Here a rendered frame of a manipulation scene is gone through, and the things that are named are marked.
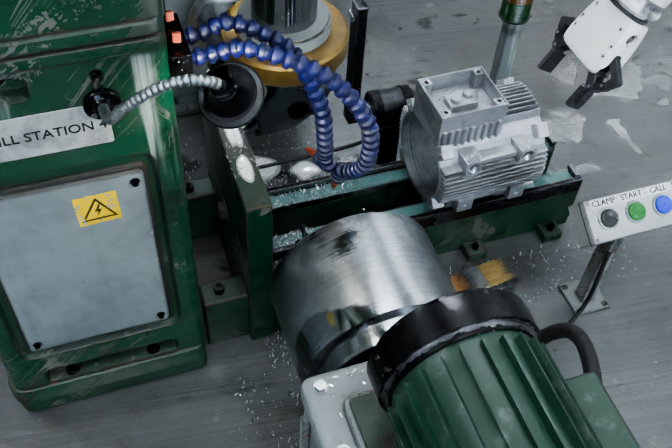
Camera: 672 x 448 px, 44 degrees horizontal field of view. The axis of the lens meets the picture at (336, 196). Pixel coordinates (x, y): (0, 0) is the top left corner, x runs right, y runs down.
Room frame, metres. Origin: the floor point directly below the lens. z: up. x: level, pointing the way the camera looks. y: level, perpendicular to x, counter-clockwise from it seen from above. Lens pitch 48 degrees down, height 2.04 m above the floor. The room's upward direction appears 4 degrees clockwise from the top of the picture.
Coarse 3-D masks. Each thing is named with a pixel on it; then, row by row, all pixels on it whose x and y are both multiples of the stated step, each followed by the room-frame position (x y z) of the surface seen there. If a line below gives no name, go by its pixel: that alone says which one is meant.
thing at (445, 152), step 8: (504, 80) 1.14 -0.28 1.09; (512, 80) 1.14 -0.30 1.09; (408, 104) 1.08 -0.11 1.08; (536, 128) 1.03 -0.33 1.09; (544, 128) 1.03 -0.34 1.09; (536, 136) 1.02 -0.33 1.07; (544, 136) 1.02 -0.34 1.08; (448, 144) 0.97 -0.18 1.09; (400, 152) 1.08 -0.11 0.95; (440, 152) 0.96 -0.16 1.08; (448, 152) 0.96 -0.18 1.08; (440, 160) 0.95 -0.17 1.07; (528, 184) 1.02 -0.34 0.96; (432, 200) 0.95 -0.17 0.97; (432, 208) 0.95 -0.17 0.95
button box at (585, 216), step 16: (624, 192) 0.90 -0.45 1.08; (640, 192) 0.90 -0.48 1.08; (656, 192) 0.91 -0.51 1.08; (576, 208) 0.88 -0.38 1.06; (592, 208) 0.86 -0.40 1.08; (608, 208) 0.87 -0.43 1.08; (624, 208) 0.88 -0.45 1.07; (576, 224) 0.86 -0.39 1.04; (592, 224) 0.84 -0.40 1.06; (624, 224) 0.85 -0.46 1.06; (640, 224) 0.86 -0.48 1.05; (656, 224) 0.86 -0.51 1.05; (592, 240) 0.82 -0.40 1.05; (608, 240) 0.83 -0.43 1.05
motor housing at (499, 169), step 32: (512, 96) 1.08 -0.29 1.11; (416, 128) 1.09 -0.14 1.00; (512, 128) 1.03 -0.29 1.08; (416, 160) 1.06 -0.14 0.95; (448, 160) 0.96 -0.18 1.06; (512, 160) 0.99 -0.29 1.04; (544, 160) 1.01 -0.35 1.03; (416, 192) 1.01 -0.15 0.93; (448, 192) 0.94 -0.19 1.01; (480, 192) 0.97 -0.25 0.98
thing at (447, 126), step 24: (456, 72) 1.09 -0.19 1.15; (480, 72) 1.09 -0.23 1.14; (432, 96) 1.06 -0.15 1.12; (456, 96) 1.04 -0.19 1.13; (480, 96) 1.06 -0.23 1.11; (432, 120) 1.00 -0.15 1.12; (456, 120) 0.98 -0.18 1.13; (480, 120) 1.00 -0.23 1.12; (504, 120) 1.02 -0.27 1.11; (456, 144) 0.98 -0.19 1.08
